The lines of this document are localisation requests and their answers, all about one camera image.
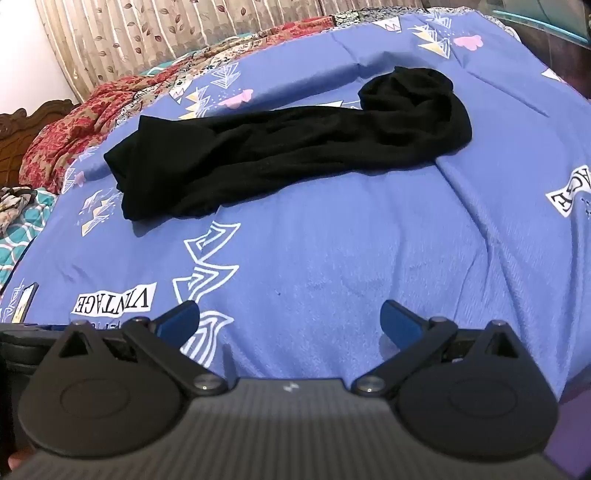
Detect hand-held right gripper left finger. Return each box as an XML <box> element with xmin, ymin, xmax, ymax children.
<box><xmin>44</xmin><ymin>301</ymin><xmax>227</xmax><ymax>396</ymax></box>

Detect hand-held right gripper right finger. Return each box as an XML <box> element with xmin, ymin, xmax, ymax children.
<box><xmin>351</xmin><ymin>300</ymin><xmax>525</xmax><ymax>397</ymax></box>

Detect black pants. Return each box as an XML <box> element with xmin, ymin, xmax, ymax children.
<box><xmin>104</xmin><ymin>66</ymin><xmax>472</xmax><ymax>221</ymax></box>

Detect black smartphone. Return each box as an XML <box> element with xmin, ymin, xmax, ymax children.
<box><xmin>9</xmin><ymin>282</ymin><xmax>38</xmax><ymax>324</ymax></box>

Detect blue printed bedsheet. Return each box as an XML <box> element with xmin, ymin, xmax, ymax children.
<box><xmin>0</xmin><ymin>9</ymin><xmax>591</xmax><ymax>398</ymax></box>

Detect teal patterned sheet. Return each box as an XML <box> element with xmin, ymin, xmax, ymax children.
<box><xmin>0</xmin><ymin>187</ymin><xmax>58</xmax><ymax>287</ymax></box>

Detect crumpled floral cloth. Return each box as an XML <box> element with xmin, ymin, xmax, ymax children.
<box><xmin>0</xmin><ymin>185</ymin><xmax>35</xmax><ymax>232</ymax></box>

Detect carved wooden headboard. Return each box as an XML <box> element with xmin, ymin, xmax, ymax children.
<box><xmin>0</xmin><ymin>99</ymin><xmax>79</xmax><ymax>188</ymax></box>

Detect red floral quilt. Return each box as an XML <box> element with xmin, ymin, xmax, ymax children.
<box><xmin>21</xmin><ymin>16</ymin><xmax>338</xmax><ymax>195</ymax></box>

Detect beige leaf-print curtain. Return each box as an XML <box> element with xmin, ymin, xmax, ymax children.
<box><xmin>34</xmin><ymin>0</ymin><xmax>430</xmax><ymax>104</ymax></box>

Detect glass table with teal rim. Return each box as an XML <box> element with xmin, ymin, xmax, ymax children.
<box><xmin>489</xmin><ymin>0</ymin><xmax>591</xmax><ymax>100</ymax></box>

